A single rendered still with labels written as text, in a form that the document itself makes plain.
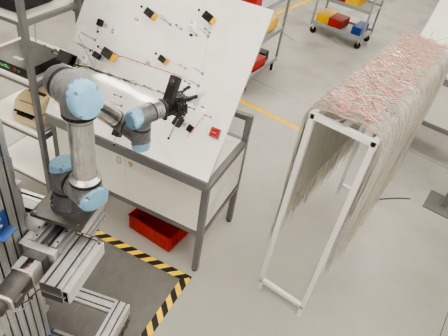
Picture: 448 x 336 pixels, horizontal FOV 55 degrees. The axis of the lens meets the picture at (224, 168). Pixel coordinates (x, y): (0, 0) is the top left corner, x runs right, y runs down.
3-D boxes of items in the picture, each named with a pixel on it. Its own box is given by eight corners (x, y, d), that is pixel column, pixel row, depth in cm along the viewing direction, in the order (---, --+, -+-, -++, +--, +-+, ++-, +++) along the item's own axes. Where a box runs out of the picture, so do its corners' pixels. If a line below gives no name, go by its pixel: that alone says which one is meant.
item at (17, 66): (28, 81, 266) (26, 71, 262) (-15, 63, 276) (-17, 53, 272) (65, 62, 290) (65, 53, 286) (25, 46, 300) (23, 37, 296)
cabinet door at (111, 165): (125, 198, 292) (124, 152, 267) (61, 168, 306) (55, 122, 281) (127, 196, 293) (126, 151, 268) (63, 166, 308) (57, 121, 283)
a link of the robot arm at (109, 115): (21, 75, 139) (109, 131, 183) (39, 90, 134) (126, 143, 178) (42, 47, 140) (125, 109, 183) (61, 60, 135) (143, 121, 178)
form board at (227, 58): (47, 113, 277) (45, 112, 276) (100, -41, 268) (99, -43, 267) (208, 183, 246) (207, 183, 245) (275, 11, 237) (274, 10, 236)
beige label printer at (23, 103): (39, 131, 294) (34, 106, 281) (13, 121, 298) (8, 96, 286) (67, 111, 316) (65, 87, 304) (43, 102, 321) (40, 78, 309)
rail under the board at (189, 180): (205, 193, 248) (206, 184, 244) (45, 122, 279) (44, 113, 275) (209, 187, 252) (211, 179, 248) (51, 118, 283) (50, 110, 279)
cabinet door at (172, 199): (195, 232, 277) (201, 187, 252) (125, 199, 291) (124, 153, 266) (197, 229, 279) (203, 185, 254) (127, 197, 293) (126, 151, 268)
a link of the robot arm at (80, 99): (89, 186, 174) (78, 62, 140) (112, 206, 167) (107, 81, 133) (62, 199, 166) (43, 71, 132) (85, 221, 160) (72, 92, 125)
